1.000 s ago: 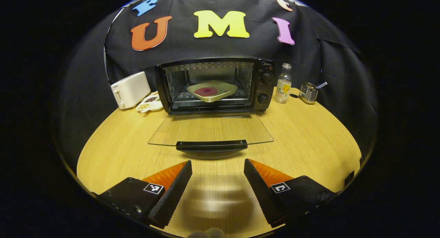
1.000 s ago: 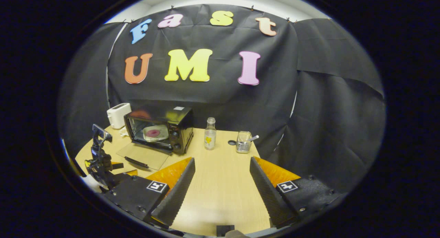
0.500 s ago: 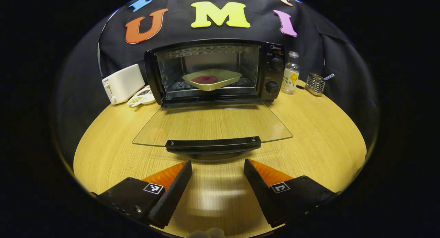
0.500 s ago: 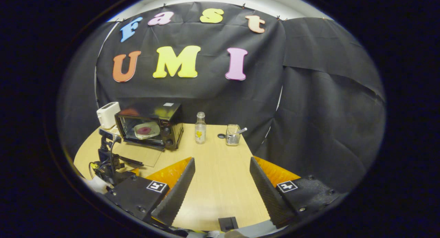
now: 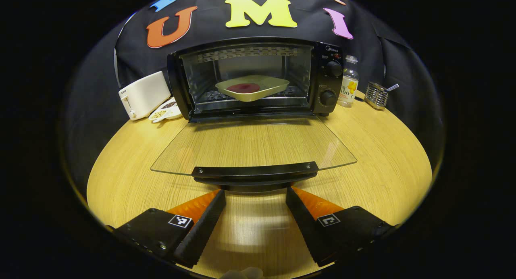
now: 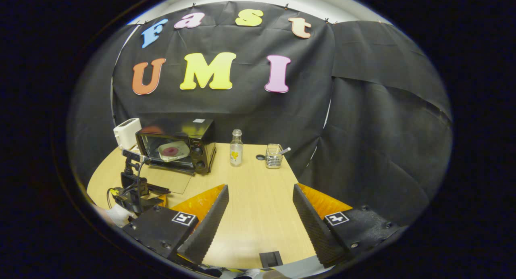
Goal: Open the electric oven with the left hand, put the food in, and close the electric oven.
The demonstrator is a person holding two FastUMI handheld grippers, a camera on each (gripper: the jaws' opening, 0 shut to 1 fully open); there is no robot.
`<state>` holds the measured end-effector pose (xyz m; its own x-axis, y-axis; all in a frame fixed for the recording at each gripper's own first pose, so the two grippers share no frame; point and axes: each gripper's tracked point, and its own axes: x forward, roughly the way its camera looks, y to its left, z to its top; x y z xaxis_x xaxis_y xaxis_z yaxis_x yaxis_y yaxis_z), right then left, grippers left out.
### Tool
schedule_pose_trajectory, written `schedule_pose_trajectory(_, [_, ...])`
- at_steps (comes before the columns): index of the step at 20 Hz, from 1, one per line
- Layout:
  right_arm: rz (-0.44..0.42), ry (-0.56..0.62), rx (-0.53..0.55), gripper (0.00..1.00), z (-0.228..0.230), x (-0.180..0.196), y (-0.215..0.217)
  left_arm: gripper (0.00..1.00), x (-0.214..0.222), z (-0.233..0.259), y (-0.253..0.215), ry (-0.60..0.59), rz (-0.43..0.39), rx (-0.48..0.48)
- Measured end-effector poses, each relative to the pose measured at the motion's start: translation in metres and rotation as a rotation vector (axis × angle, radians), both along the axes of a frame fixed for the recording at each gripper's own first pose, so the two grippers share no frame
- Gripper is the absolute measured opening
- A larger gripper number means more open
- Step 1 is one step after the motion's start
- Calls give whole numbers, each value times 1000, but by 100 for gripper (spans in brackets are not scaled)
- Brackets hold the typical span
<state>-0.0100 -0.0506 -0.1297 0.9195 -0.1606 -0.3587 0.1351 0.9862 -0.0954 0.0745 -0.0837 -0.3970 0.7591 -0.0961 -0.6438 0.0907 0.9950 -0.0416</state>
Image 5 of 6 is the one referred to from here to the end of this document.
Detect white divided snack dish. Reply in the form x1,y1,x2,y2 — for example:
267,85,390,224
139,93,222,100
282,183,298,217
148,97,183,123

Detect pink food slice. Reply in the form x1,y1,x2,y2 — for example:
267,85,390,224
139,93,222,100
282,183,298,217
226,83,260,93

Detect clear drink bottle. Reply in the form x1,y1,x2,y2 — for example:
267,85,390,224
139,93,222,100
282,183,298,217
338,55,359,108

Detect cream food tray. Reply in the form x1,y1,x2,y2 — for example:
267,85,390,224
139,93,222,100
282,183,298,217
215,75,290,102

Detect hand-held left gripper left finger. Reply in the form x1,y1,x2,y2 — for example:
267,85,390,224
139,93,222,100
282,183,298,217
108,189,226,269

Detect white toaster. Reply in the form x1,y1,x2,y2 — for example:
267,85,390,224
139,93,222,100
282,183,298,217
119,71,171,121

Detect black electric oven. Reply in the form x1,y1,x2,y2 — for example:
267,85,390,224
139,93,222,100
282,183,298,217
150,37,358,192

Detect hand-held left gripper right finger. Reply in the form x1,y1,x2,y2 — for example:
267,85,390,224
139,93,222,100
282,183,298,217
285,186,399,267

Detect wire mesh holder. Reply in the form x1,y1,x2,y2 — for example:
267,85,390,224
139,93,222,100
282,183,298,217
365,81,389,111

